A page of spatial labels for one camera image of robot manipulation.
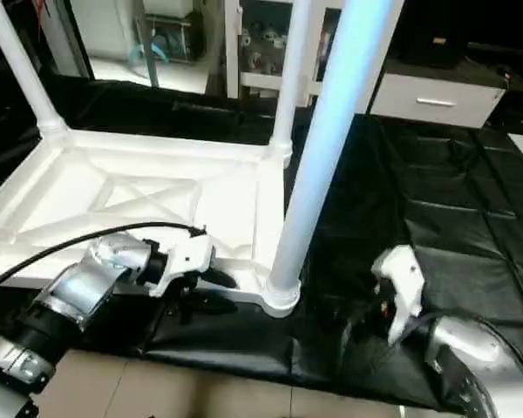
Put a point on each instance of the white plastic table top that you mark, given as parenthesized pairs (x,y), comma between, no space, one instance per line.
(157,192)

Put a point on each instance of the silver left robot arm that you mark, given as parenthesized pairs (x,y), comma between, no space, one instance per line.
(78,296)

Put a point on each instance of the black work mat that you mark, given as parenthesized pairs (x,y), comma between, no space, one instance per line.
(418,192)

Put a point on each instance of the white drawer unit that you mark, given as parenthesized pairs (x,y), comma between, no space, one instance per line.
(440,97)

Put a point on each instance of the white glass door cabinet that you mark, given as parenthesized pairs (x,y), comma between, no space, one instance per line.
(261,43)

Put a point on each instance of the storage rack with items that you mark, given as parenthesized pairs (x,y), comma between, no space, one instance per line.
(161,30)

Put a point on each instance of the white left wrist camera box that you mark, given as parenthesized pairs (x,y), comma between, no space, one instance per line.
(185,257)

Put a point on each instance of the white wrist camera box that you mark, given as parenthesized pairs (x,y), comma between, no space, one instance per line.
(185,257)
(401,283)

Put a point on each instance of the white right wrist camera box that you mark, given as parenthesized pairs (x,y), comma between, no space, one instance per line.
(401,283)

